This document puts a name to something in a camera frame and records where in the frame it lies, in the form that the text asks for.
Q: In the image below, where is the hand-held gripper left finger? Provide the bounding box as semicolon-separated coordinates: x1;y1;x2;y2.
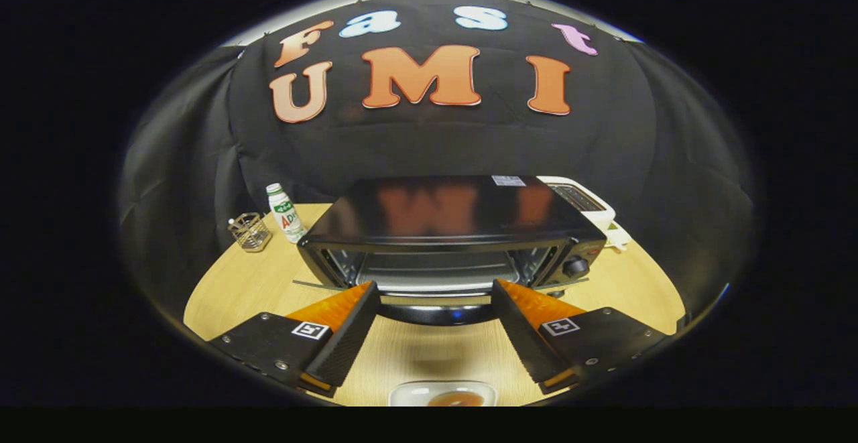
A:
209;281;381;399

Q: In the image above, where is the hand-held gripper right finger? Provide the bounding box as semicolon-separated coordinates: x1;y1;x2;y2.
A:
491;279;671;395

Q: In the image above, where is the sugared ring donut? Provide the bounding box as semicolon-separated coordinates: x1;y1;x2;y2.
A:
429;391;485;407

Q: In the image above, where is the black toaster oven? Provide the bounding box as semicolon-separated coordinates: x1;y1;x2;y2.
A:
293;175;607;326

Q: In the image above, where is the white pop-up toaster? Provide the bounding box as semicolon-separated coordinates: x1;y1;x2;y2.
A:
536;176;616;231

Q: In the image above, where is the clear glass dish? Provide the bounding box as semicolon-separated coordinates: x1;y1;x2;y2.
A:
389;381;498;407

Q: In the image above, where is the white green-label drink bottle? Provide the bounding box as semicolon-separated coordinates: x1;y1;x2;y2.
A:
266;183;308;243

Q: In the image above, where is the small white dish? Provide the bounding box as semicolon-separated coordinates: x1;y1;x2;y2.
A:
603;220;632;251

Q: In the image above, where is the wire mesh holder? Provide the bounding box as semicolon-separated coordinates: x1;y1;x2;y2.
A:
227;212;272;253

